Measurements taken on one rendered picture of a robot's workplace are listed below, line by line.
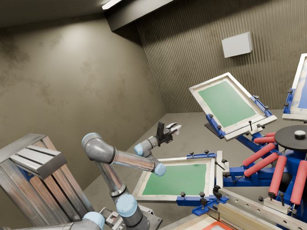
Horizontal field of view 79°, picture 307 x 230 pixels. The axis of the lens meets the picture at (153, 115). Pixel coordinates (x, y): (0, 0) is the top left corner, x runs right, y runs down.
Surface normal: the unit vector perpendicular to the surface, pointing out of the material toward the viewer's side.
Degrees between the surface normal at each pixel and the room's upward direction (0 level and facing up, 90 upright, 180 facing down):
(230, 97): 32
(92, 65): 90
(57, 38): 90
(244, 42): 90
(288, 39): 90
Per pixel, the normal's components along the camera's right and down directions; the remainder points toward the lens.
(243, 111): -0.18, -0.58
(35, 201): 0.76, -0.02
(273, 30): -0.56, 0.48
